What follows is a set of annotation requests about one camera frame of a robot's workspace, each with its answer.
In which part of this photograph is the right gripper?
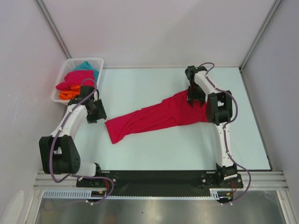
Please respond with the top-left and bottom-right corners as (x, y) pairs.
(187, 82), (206, 106)

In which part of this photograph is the crimson red t shirt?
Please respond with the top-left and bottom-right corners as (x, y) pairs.
(105, 90), (208, 144)

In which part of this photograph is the white plastic laundry basket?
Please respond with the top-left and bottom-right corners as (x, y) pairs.
(51, 57), (104, 105)

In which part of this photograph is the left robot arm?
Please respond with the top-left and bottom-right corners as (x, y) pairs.
(39, 86), (107, 187)

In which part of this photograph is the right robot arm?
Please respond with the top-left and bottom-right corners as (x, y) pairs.
(185, 63), (238, 187)

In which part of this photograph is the orange t shirt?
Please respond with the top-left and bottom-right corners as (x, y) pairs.
(59, 85), (80, 100)

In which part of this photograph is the magenta t shirt in basket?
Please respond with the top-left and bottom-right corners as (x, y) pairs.
(56, 70), (95, 91)

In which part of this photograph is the teal t shirt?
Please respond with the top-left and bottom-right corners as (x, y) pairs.
(73, 61), (99, 80)

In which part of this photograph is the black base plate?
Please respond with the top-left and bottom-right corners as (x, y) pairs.
(76, 169), (244, 197)

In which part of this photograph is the white slotted cable duct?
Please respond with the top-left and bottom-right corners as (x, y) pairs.
(43, 189), (232, 201)

